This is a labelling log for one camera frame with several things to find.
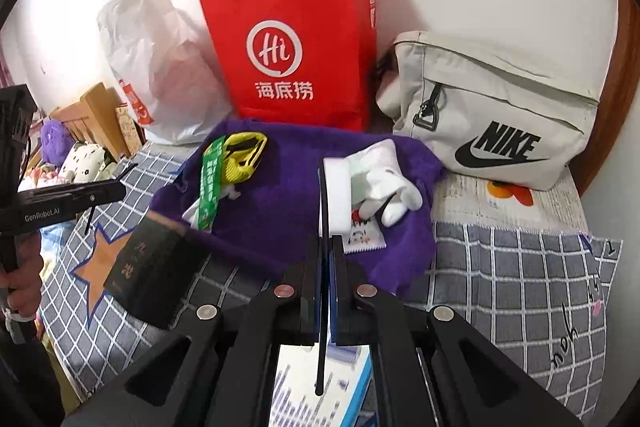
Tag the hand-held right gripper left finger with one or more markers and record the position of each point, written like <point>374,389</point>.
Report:
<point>317,302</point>

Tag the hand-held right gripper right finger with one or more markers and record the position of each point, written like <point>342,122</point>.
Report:
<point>336,307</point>

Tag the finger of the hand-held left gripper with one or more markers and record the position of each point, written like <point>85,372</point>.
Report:
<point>85,197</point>

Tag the small white snack packet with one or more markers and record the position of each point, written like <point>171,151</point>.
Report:
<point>365,234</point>

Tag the black thin band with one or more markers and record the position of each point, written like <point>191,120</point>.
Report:
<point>323,197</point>

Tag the green packet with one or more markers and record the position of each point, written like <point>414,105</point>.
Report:
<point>210,187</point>

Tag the yellow mesh pouch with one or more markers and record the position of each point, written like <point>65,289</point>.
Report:
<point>242,159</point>

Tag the person's left forearm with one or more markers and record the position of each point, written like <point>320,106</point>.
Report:
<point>25,382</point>

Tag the white shoulder bag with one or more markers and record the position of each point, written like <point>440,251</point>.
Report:
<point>500,107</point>

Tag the person's left hand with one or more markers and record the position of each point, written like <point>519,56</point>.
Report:
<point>27,287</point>

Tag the white spotted plush toy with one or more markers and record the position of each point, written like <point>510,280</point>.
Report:
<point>87,162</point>

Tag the purple plush toy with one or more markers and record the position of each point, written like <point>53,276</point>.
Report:
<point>54,142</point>

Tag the light blue cloth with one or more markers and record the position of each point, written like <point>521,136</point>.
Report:
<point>55,242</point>

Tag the brown patterned box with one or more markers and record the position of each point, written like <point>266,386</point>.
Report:
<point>130,132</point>

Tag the wooden headboard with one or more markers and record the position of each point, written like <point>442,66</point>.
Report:
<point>95,112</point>

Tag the blue box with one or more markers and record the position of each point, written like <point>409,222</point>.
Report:
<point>300,387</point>

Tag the purple fluffy cloth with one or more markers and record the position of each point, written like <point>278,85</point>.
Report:
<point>280,207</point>

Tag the dark green box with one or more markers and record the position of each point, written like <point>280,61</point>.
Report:
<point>155,272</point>

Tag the white plastic bag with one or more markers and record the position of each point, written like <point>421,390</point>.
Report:
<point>165,72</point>

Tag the grey checkered bed sheet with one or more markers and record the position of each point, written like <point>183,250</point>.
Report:
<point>510,287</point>

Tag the white orange printed cloth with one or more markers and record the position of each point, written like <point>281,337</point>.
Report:
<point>510,207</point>

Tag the red paper bag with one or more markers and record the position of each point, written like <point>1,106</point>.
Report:
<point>290,57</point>

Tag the brown wooden board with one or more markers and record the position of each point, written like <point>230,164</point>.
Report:
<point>615,107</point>

